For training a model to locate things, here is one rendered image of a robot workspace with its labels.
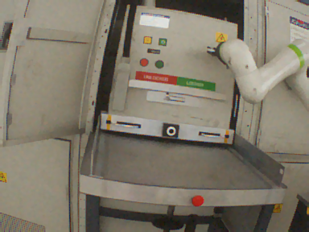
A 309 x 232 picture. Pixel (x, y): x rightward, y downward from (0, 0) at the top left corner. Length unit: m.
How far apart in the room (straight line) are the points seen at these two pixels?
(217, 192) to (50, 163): 0.87
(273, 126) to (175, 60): 0.53
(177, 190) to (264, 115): 0.82
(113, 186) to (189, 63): 0.81
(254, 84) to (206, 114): 0.47
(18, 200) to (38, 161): 0.27
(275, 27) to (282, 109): 0.39
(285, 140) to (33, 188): 1.20
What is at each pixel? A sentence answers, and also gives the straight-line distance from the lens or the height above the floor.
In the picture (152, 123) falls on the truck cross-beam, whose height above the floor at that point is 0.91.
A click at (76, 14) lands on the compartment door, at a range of 1.60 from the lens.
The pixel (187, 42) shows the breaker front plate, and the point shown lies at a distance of 1.78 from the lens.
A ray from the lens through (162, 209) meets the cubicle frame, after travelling 1.86.
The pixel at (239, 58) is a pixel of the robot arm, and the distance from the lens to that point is 1.38.
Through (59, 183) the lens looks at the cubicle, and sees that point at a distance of 1.82.
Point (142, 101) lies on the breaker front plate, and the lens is 1.77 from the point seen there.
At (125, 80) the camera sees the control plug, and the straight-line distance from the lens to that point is 1.65.
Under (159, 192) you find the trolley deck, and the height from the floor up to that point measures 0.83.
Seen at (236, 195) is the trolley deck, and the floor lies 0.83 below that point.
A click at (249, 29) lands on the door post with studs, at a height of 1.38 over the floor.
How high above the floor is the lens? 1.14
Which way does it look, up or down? 6 degrees down
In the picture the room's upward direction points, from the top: 8 degrees clockwise
